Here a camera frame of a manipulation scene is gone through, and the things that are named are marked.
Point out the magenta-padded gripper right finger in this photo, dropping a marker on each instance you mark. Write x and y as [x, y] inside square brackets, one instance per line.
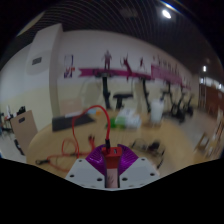
[130, 165]

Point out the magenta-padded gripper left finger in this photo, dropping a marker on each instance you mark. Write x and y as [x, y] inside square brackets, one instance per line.
[95, 165]

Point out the red charger block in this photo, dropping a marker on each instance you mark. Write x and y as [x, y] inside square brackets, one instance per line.
[111, 159]

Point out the green wet wipes pack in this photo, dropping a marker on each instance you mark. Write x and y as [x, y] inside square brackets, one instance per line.
[113, 122]

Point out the black desk pad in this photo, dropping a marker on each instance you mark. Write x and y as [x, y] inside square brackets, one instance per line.
[70, 122]

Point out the orange and blue pen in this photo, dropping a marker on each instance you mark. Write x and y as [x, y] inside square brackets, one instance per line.
[98, 112]

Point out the black exercise bike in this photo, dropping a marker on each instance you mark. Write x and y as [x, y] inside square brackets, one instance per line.
[106, 90]
[145, 93]
[178, 111]
[189, 108]

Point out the black bag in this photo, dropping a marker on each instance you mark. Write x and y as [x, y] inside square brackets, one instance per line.
[19, 147]

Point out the cluttered dark desk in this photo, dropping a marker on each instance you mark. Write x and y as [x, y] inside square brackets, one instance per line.
[9, 120]

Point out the brown wooden cabinet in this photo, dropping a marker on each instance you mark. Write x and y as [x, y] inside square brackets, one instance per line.
[211, 96]

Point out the round ceiling light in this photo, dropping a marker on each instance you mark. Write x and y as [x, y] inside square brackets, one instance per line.
[204, 68]
[166, 14]

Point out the magenta wall banner decal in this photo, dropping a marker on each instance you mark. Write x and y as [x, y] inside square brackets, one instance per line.
[160, 72]

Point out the wall poster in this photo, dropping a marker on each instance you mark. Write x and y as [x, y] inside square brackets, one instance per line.
[68, 66]

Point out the grey wall sign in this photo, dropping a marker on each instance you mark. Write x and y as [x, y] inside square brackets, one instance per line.
[37, 60]

